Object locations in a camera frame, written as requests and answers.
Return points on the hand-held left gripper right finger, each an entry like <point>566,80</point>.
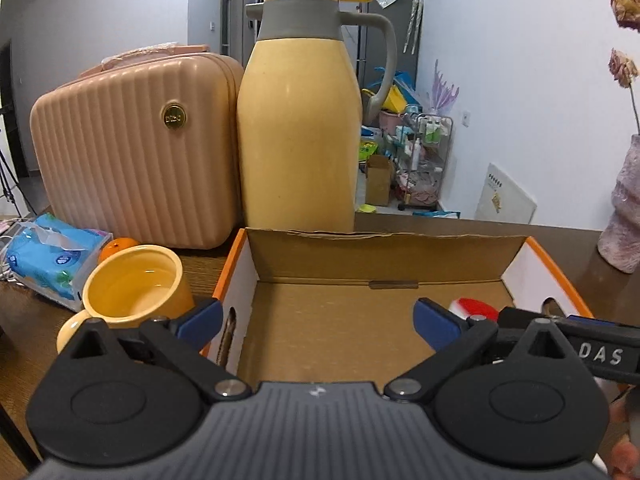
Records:
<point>435,322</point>

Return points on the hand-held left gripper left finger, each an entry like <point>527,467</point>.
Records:
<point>200,321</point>

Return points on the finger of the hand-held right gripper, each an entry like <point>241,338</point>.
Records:
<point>525,317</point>
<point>600,324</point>

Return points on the red white brush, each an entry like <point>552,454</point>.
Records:
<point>475,306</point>

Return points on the orange cardboard box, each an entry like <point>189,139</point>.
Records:
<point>325,320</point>

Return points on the person's right hand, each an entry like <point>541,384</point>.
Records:
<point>625,455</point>

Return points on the yellow ceramic mug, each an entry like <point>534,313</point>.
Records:
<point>135,285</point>

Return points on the orange fruit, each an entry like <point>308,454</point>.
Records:
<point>117,246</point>

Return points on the pink textured vase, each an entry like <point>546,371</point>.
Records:
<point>625,210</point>

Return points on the white board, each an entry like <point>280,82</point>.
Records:
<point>505,195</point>

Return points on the small brown carton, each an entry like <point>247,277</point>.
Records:
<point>378,180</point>

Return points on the blue tissue pack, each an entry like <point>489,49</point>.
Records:
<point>50,260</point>

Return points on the pink ribbed suitcase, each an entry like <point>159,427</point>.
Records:
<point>125,160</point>

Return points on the green yellow packet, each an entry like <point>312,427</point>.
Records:
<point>368,151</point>

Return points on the pink bucket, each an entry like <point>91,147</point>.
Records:
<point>391,121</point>

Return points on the yellow thermos jug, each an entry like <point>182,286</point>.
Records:
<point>300,135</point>

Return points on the yellow bag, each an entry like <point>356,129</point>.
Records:
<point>393,100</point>

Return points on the purple feather decoration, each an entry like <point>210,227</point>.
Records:
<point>440,92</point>

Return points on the blue plastic bag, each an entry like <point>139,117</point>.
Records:
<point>406,85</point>

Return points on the grey refrigerator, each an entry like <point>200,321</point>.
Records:
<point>370,45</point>

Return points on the grey door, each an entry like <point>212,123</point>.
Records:
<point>227,20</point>

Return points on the folded clear umbrella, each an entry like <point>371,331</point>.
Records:
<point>415,15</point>

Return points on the white wall socket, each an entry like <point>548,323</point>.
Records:
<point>467,119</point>

